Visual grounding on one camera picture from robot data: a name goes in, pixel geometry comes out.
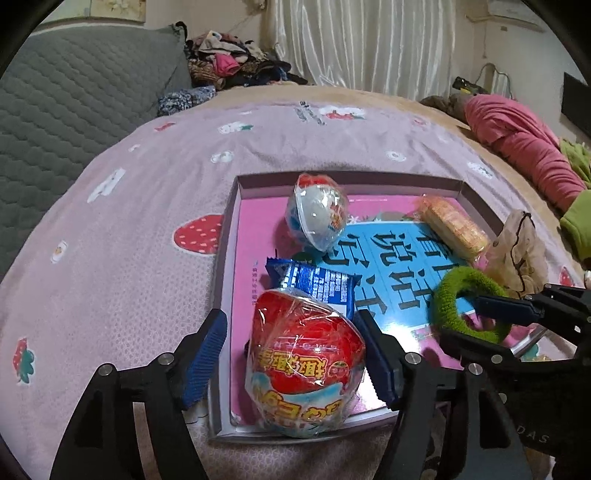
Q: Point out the pink book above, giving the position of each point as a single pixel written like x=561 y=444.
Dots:
x=258 y=230

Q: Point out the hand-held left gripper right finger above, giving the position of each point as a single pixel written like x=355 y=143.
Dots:
x=381 y=364

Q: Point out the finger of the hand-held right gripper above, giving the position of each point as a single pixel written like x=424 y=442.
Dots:
x=503 y=308
x=480 y=348

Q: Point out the blue cookie packet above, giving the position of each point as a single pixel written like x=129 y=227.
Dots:
x=318 y=284

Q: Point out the white air conditioner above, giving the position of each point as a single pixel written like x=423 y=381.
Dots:
x=512 y=7

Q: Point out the white blue toy egg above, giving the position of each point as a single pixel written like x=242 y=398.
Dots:
x=318 y=212

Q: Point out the white curtain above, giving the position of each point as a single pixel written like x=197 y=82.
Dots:
x=360 y=41

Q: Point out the person's dark clothing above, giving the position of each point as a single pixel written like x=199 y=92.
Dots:
x=554 y=415

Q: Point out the grey quilted headboard cushion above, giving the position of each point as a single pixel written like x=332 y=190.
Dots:
x=69 y=106

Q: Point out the pile of clothes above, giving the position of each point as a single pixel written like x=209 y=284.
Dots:
x=231 y=60

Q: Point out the floral wall painting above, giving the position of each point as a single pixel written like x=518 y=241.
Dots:
x=117 y=9

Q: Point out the green scrunchie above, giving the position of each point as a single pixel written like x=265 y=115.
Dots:
x=443 y=295

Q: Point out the red blue toy egg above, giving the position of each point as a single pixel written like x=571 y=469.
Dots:
x=304 y=360

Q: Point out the arched mirror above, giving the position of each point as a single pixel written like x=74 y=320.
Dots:
x=491 y=78

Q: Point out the black television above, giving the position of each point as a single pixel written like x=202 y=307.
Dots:
x=577 y=106

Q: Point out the beige pouch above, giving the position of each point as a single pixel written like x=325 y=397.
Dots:
x=521 y=249

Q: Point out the pink strawberry printed blanket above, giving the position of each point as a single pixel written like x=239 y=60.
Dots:
x=129 y=277

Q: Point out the blue patterned cloth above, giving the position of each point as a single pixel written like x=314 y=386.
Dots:
x=184 y=100

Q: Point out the brown cloth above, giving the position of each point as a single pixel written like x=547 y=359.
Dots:
x=441 y=104

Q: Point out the shallow purple cardboard box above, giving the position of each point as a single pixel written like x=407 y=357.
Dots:
x=231 y=221

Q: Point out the green blanket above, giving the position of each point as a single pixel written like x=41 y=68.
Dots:
x=577 y=221

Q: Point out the yellow biscuit packet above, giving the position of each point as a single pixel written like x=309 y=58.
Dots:
x=455 y=226

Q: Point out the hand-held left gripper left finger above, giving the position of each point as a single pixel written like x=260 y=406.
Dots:
x=205 y=360

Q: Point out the pink quilt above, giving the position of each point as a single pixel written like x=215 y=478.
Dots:
x=517 y=134

